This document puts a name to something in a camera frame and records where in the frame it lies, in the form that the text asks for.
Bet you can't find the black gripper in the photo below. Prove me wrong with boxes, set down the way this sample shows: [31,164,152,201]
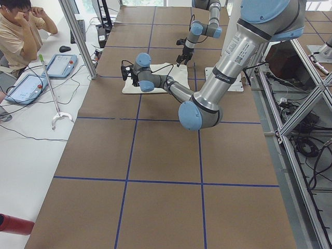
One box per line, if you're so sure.
[121,65,140,87]
[176,38,194,67]

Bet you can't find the white long-sleeve cat shirt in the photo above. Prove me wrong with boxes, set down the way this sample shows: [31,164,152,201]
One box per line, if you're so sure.
[122,63,189,94]

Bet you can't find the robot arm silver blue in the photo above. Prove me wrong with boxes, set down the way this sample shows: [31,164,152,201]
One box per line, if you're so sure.
[176,0,222,67]
[121,1,306,130]

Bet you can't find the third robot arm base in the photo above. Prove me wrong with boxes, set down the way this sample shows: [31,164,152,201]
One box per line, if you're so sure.
[307,36,331,63]

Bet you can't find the blue teach pendant far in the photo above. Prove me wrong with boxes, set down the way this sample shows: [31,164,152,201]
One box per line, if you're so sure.
[46,54,78,78]

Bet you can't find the blue teach pendant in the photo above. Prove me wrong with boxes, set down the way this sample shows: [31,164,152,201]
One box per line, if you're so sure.
[5,74,48,105]
[46,54,78,78]

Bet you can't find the black keyboard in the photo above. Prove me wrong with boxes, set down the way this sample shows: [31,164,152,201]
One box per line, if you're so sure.
[70,19,86,44]

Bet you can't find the black computer mouse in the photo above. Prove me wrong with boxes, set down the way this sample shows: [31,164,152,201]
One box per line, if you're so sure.
[59,46,71,53]

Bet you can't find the reacher grabber stick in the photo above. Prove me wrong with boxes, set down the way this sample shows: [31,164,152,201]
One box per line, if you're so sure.
[38,53,75,130]

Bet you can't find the blue teach pendant near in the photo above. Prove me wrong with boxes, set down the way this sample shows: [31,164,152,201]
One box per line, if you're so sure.
[5,74,48,105]

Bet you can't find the person in beige shirt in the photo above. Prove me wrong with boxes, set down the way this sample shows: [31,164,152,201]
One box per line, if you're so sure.
[1,1,58,78]

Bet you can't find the red bottle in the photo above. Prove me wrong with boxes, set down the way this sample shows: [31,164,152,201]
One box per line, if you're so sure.
[1,214,35,236]

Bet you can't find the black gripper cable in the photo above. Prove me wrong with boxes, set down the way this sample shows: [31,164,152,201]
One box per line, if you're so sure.
[121,59,175,78]

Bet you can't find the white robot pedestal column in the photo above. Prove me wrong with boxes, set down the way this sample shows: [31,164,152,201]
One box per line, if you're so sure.
[220,0,244,92]

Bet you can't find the aluminium frame post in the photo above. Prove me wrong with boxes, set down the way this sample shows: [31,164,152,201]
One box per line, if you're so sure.
[59,0,97,79]

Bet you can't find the black cable bundle below table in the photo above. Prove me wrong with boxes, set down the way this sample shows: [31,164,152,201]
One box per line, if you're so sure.
[293,134,332,182]

